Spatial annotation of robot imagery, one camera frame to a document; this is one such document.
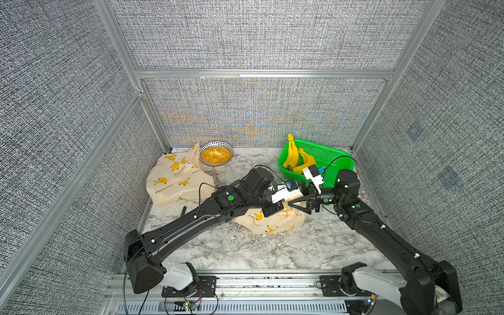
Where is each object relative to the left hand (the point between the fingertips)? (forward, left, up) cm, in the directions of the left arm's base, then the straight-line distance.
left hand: (287, 196), depth 68 cm
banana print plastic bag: (-5, 0, -7) cm, 9 cm away
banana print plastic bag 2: (+23, +46, -17) cm, 54 cm away
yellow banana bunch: (+35, -11, -21) cm, 42 cm away
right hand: (0, 0, +2) cm, 2 cm away
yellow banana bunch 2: (+34, -20, -22) cm, 45 cm away
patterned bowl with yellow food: (+41, +30, -21) cm, 55 cm away
